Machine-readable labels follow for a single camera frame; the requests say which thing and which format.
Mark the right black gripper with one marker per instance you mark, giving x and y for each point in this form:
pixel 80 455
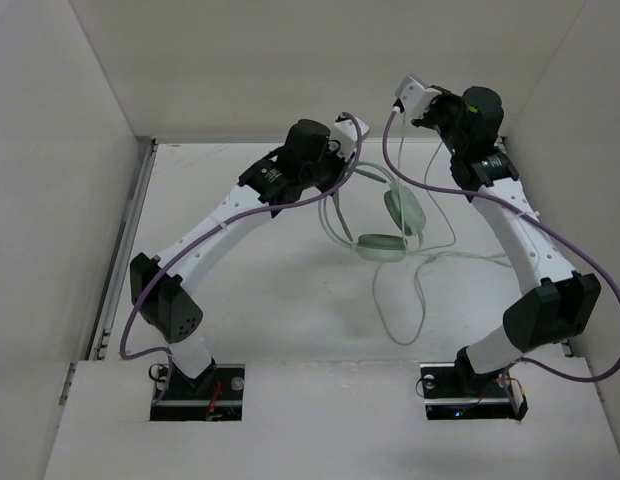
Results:
pixel 445 96

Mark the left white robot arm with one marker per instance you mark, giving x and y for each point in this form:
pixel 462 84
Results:
pixel 163 285

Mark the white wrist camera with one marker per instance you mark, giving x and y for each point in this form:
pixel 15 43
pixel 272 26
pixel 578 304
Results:
pixel 413 97
pixel 344 137

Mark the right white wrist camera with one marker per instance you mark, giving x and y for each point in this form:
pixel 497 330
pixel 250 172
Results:
pixel 413 97

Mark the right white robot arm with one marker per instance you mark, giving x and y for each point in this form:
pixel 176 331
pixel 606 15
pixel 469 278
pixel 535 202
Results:
pixel 556 300

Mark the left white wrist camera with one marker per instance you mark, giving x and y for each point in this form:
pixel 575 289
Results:
pixel 344 137

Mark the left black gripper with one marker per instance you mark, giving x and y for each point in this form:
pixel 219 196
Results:
pixel 331 148

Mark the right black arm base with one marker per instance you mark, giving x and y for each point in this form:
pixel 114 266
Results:
pixel 498 397

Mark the mint green headphones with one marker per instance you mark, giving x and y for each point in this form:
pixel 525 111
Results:
pixel 384 223

